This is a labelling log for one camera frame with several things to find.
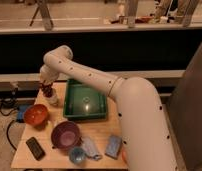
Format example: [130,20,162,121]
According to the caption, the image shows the blue sponge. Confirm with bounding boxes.
[105,135,122,160]

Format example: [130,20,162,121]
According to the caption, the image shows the green plastic bin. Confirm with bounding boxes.
[63,79,108,121]

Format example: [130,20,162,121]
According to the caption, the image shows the red bowl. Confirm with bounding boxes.
[23,104,49,127]

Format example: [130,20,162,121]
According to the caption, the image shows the purple bowl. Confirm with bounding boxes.
[51,121,81,150]

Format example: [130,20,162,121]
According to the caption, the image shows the blue box on floor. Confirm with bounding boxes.
[16,105,30,123]

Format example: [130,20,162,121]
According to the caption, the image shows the orange fruit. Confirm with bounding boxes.
[122,149,127,163]

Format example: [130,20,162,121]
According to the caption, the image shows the small blue cup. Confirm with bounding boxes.
[69,147,85,164]

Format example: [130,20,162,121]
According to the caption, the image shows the black cable on floor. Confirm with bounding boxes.
[6,119,18,152]

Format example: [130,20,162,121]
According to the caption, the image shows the black remote control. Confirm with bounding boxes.
[26,137,45,160]

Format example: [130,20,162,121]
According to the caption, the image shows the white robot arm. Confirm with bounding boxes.
[40,45,178,171]

